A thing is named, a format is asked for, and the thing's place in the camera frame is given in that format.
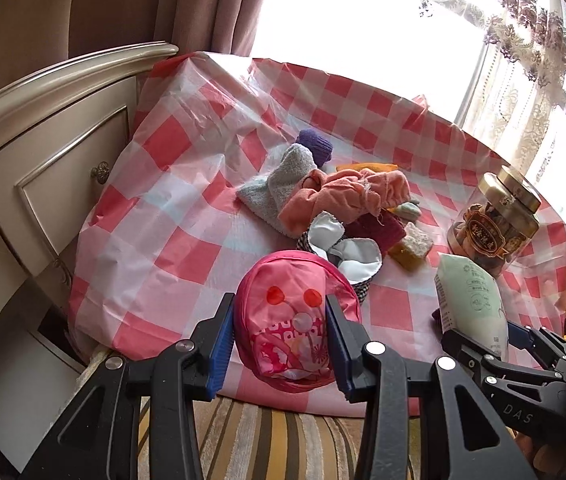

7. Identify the pale green wipes pack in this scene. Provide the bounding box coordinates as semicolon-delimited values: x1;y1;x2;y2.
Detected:
434;254;509;360

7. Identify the black white houndstooth hat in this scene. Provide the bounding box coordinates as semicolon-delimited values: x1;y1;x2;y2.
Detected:
297;211;383;304

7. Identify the pink cartoon mini backpack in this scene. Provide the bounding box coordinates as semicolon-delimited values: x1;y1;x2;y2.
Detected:
233;250;361;393

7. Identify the salmon pink cloth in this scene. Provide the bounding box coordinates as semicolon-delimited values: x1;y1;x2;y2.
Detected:
279;168;410;237

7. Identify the orange mesh pouch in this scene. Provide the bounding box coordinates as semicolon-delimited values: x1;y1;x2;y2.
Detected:
336;162;399;172

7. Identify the purple knit hat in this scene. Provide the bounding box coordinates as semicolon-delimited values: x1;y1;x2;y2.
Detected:
295;129;333;167

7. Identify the magenta knit sock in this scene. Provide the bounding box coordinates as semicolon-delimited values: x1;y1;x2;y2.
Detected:
345;209;405;255

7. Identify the grey pig plush sock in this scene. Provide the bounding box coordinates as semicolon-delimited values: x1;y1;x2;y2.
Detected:
388;200;422;222

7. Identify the gold lidded snack jar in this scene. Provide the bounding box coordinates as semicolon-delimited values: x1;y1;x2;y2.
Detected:
447;166;541;278

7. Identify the red white checkered tablecloth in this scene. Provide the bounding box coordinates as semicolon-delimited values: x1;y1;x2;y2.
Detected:
66;51;566;418

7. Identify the cream wooden cabinet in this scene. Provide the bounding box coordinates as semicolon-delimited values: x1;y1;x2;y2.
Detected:
0;41;178;479

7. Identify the lace sheer curtain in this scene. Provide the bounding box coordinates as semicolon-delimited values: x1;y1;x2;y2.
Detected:
303;0;566;172

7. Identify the pink patterned curtain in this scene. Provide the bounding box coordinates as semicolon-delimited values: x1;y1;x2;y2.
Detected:
69;0;263;56

